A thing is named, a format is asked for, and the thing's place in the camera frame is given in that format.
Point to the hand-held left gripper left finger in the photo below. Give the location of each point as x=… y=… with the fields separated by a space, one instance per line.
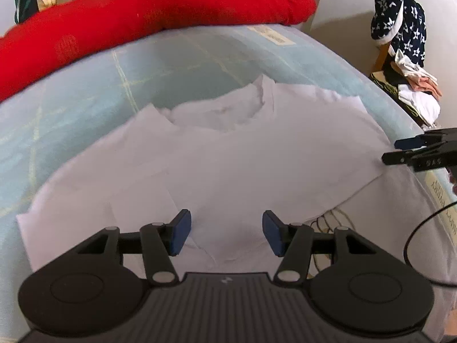
x=182 y=228

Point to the crumpled white garment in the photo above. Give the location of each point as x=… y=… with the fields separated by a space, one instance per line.
x=407 y=64

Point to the wooden chair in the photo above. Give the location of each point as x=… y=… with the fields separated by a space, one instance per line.
x=381 y=57

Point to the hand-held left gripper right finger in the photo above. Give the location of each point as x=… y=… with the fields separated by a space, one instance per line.
x=269 y=230

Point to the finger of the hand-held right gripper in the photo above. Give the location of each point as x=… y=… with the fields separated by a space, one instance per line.
x=408 y=143
x=396 y=158

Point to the dark green patterned cloth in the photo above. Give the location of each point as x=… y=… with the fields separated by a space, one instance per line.
x=387 y=82

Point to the red blanket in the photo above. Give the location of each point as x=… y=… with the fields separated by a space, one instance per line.
x=142 y=10

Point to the white t-shirt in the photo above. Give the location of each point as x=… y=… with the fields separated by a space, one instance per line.
x=221 y=164

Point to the teal checked bed sheet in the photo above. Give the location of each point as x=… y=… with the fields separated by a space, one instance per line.
x=178 y=68

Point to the pink cloth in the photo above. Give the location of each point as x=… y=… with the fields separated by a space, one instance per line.
x=425 y=85

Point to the navy star-print robe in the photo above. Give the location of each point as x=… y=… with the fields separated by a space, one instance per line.
x=410 y=35

